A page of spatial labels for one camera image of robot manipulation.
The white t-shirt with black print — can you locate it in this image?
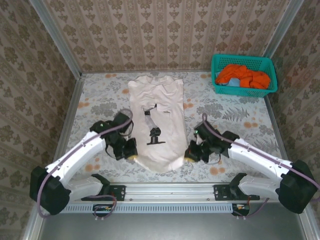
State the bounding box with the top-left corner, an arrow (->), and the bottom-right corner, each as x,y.
127,75 -> 188,173

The teal plastic basket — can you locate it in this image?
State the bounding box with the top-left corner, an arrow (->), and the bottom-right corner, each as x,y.
211,54 -> 279,98

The black connector box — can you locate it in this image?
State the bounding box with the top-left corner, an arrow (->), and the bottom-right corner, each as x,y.
92,203 -> 113,213
231,202 -> 251,216

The light blue t-shirt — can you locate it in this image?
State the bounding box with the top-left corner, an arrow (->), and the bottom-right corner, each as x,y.
216,72 -> 242,88

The grey metal panel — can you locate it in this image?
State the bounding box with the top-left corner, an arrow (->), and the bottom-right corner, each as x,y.
22,197 -> 318,240

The orange t-shirt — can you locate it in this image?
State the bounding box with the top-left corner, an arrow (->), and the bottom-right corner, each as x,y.
215,63 -> 271,90

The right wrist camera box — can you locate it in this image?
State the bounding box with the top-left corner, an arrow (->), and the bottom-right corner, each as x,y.
193,121 -> 214,146

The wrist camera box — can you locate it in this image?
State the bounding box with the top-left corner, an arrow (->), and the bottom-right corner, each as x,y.
113,111 -> 135,128
193,121 -> 214,146

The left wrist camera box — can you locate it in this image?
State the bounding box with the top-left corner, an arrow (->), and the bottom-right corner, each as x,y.
113,111 -> 135,128

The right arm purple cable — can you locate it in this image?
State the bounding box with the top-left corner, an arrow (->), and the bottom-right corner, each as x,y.
201,112 -> 320,221

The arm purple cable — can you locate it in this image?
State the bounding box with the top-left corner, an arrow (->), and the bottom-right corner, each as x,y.
201,112 -> 320,221
36,109 -> 135,222

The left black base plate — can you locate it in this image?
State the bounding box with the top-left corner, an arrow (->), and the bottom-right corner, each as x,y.
80,184 -> 126,202

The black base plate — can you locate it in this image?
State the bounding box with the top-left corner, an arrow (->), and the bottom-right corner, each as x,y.
80,184 -> 126,202
213,184 -> 261,202

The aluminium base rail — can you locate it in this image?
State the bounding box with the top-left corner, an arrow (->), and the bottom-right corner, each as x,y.
37,181 -> 307,202

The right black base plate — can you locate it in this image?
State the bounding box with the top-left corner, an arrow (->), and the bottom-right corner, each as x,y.
213,184 -> 261,202

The grey slotted cable duct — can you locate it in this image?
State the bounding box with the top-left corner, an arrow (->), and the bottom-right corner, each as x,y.
46,202 -> 275,214

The aluminium side rail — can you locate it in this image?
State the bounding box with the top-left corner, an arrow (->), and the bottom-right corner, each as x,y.
47,74 -> 86,183
257,72 -> 296,182

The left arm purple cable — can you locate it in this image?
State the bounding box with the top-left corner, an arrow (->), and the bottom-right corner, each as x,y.
36,109 -> 135,222

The aluminium frame post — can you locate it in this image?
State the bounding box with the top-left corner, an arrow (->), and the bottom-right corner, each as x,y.
256,0 -> 305,76
28,0 -> 83,78

